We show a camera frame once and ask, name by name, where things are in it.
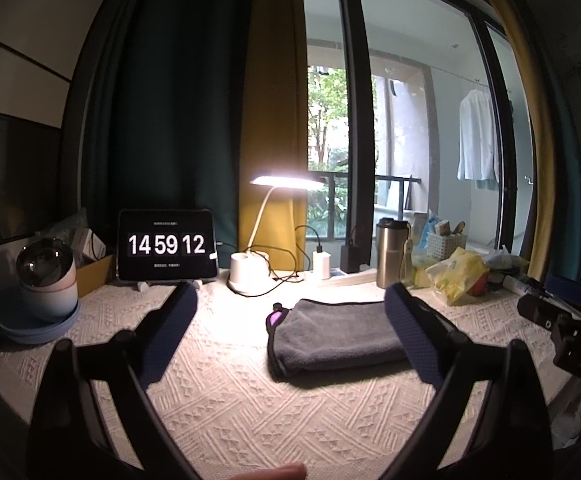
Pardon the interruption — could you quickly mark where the black balcony railing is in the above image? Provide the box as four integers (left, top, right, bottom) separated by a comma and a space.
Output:
307, 170, 423, 211

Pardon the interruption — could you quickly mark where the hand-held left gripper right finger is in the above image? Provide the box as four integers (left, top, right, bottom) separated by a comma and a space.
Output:
380, 282, 554, 480

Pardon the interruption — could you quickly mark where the steel tumbler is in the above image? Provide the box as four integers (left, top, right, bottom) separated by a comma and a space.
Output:
375, 217, 414, 290

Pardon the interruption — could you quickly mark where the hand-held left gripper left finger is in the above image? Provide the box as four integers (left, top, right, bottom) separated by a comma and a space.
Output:
28, 282, 202, 480

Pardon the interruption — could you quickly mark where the clear plastic bag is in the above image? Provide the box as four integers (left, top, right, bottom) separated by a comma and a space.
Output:
484, 245, 530, 273

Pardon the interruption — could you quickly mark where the yellow curtain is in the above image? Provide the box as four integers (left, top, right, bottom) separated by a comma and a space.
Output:
237, 0, 312, 274
471, 0, 560, 282

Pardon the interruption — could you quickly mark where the white plastic basket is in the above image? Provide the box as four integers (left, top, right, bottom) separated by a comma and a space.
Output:
425, 232, 468, 265

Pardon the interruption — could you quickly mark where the dark green curtain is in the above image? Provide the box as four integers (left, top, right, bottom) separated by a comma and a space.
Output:
497, 0, 581, 288
81, 0, 257, 257

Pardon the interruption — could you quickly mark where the white tube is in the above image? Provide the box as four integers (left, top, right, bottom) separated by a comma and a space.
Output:
500, 275, 546, 300

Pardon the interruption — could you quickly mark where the black cable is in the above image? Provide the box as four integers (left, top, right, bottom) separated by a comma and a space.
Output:
244, 224, 323, 301

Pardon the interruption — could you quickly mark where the yellow plastic bag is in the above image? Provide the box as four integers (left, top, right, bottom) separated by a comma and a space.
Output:
424, 247, 491, 307

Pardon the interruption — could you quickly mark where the white cup with dome lid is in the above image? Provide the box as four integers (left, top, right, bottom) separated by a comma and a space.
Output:
15, 237, 79, 324

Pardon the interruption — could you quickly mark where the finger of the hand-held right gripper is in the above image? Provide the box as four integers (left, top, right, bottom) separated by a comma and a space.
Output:
544, 274, 581, 318
517, 293, 571, 331

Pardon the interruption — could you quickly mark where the blue round tray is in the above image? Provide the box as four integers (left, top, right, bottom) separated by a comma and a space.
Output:
0, 300, 82, 345

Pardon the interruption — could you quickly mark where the white power strip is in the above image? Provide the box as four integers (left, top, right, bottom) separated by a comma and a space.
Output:
297, 267, 379, 289

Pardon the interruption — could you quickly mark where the white knitted tablecloth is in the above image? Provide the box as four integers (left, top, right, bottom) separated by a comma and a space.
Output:
0, 269, 581, 480

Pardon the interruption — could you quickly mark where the white hanging shirt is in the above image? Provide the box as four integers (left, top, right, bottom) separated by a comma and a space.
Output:
455, 87, 501, 184

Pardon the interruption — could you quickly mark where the black tablet with clock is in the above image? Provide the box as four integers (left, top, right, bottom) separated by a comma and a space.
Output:
117, 208, 220, 282

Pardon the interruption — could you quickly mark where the person's left hand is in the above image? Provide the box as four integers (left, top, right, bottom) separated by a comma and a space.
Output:
229, 464, 307, 480

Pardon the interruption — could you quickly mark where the cardboard box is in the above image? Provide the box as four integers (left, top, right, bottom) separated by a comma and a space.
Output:
72, 253, 116, 299

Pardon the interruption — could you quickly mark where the grey towel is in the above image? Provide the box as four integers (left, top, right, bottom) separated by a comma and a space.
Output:
265, 298, 423, 382

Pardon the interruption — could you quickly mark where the white desk lamp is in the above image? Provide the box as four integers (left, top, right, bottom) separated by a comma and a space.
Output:
227, 173, 327, 297

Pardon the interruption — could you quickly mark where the white charger plug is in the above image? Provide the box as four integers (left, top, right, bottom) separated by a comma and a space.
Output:
312, 245, 332, 280

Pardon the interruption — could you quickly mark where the black wall screen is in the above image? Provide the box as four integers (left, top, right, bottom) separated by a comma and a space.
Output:
0, 105, 64, 254

